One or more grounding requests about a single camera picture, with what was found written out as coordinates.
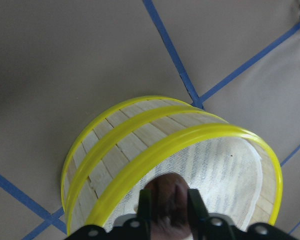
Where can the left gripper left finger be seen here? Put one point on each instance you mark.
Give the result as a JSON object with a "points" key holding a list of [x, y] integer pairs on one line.
{"points": [[144, 210]]}

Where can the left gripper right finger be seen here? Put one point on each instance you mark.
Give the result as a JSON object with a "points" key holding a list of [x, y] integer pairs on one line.
{"points": [[197, 211]]}

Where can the brown chocolate bun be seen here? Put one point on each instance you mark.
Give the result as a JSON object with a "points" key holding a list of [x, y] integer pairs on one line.
{"points": [[169, 207]]}

